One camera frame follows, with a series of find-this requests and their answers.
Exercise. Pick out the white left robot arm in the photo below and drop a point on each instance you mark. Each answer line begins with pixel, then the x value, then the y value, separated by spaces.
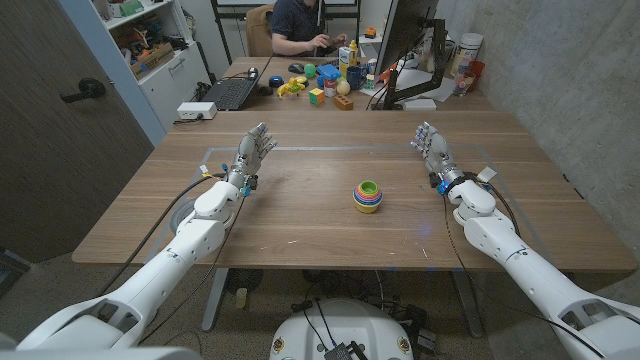
pixel 165 270

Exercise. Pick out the black box on torso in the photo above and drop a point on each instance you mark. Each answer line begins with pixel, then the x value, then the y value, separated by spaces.
pixel 342 353

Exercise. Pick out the orange toy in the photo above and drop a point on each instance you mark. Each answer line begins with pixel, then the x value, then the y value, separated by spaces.
pixel 370 32

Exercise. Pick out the white canister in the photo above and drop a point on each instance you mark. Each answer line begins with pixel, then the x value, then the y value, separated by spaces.
pixel 467 52

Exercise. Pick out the colourful stacked cups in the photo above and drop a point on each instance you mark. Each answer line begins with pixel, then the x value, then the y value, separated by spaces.
pixel 367 197

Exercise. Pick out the yellow banana toy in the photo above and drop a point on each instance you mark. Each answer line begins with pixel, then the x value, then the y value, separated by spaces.
pixel 291 88

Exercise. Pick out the white shelf cabinet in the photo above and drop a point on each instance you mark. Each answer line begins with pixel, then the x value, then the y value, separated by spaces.
pixel 170 82

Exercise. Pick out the yellow bottle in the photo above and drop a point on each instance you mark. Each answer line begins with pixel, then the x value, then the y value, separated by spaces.
pixel 353 51

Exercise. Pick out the person in dark shirt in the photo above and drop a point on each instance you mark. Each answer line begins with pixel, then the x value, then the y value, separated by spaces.
pixel 295 20

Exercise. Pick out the black computer monitor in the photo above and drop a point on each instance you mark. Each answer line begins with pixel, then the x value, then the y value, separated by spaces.
pixel 405 30

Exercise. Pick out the black and blue round object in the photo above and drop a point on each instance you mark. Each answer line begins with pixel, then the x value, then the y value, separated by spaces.
pixel 275 81

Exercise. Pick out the white right wrist tag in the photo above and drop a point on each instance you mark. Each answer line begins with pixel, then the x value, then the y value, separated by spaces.
pixel 486 174

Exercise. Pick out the blue mug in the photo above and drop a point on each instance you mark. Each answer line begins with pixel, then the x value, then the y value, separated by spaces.
pixel 355 78

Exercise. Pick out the small beige bottle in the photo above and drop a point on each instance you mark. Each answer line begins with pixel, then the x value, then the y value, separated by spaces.
pixel 241 298

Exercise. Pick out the white drink carton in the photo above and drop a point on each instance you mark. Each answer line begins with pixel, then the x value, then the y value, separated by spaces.
pixel 344 60

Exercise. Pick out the white flat box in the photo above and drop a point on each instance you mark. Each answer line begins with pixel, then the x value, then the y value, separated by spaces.
pixel 420 104

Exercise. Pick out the black computer mouse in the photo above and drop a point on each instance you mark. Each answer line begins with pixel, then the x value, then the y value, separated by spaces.
pixel 296 68

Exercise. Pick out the rubiks cube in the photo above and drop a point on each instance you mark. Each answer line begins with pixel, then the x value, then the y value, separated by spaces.
pixel 316 96

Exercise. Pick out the tan office chair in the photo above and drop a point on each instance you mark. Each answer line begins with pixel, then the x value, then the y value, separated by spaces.
pixel 257 32

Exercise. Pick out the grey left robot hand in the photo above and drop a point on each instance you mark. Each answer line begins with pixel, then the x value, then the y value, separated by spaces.
pixel 248 152

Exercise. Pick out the grey duct tape roll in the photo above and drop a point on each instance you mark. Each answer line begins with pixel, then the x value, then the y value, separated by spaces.
pixel 177 221

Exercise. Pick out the cardboard box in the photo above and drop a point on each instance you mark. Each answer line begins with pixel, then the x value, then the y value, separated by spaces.
pixel 152 60

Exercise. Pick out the brown wooden block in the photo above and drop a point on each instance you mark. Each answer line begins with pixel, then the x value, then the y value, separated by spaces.
pixel 343 103

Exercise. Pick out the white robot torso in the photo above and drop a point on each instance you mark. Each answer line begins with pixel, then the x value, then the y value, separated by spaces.
pixel 350 325

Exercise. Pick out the white power strip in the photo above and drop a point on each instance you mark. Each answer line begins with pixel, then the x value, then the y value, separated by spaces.
pixel 196 110

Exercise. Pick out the clear glass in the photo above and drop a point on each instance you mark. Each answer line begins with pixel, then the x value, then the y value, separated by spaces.
pixel 463 84

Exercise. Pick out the cream egg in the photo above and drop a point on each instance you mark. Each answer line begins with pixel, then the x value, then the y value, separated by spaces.
pixel 343 88

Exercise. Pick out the green ball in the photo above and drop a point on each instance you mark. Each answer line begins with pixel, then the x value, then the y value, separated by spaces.
pixel 310 70

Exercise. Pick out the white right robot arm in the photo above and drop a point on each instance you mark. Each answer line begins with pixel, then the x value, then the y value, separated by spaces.
pixel 525 270

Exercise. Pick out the white left wrist tag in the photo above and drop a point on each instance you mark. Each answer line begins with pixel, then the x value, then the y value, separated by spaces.
pixel 204 169

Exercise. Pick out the black laptop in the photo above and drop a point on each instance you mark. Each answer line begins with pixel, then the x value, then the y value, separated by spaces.
pixel 230 92

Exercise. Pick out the dark wooden door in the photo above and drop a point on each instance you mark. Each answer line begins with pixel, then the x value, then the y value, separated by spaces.
pixel 50 150

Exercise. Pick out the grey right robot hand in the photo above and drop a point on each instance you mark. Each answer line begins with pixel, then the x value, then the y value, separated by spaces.
pixel 436 150

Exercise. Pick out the green box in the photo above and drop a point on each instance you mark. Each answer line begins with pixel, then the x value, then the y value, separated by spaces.
pixel 131 7

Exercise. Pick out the black monitor stand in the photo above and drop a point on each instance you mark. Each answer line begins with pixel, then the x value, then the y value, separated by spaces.
pixel 439 50

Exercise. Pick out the blue box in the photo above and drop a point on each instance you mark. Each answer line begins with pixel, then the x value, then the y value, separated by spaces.
pixel 328 71

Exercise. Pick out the white wrist tag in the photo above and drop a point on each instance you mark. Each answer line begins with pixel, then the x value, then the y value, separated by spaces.
pixel 486 174
pixel 204 169

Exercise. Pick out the red cup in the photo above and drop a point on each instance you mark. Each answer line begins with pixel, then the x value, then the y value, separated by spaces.
pixel 477 70

